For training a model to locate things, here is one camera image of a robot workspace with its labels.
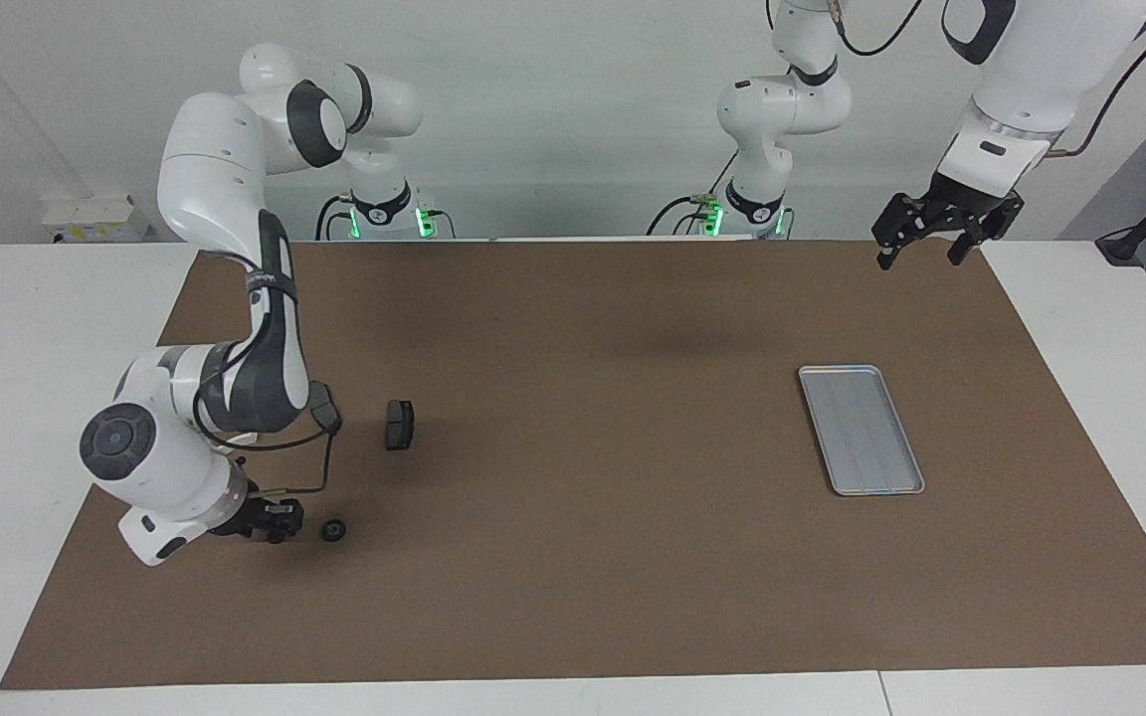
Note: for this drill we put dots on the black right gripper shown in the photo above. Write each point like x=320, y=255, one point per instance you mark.
x=243, y=517

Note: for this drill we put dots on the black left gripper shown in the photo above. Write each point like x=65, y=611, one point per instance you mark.
x=971, y=204

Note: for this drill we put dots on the large black bearing gear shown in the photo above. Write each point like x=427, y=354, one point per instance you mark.
x=334, y=530

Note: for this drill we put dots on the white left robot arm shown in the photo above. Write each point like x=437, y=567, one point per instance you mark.
x=782, y=109

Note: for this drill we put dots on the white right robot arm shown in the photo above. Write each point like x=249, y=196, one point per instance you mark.
x=205, y=179

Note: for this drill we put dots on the silver metal tray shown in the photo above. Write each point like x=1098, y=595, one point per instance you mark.
x=861, y=428

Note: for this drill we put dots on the dark curved brake pad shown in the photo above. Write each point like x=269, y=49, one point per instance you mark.
x=326, y=406

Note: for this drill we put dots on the dark rectangular brake pad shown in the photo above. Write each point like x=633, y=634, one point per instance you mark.
x=399, y=426

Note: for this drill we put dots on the white box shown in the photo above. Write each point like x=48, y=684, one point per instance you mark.
x=95, y=219

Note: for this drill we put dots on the brown table mat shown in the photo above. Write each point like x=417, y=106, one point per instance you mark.
x=633, y=577

